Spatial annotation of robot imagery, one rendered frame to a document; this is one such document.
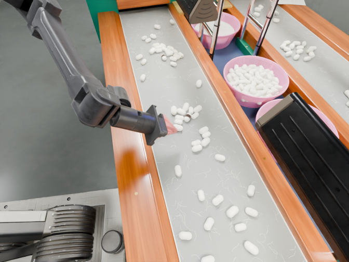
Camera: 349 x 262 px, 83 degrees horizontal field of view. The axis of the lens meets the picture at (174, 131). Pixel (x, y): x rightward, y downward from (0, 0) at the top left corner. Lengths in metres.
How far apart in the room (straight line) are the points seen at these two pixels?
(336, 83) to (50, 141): 1.82
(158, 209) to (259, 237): 0.27
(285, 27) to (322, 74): 0.39
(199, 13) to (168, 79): 0.36
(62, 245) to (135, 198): 0.19
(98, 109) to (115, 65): 0.52
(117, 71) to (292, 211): 0.79
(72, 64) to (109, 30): 0.69
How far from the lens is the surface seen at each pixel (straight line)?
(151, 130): 0.53
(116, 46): 1.07
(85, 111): 0.46
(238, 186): 0.64
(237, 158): 0.68
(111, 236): 0.80
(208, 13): 0.61
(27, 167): 1.79
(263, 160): 0.67
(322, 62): 1.19
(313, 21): 1.46
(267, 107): 0.83
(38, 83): 2.37
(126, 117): 0.48
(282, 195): 0.65
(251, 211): 0.61
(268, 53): 1.08
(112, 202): 0.91
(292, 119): 0.33
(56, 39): 0.61
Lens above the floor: 1.32
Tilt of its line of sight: 55 degrees down
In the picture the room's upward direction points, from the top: straight up
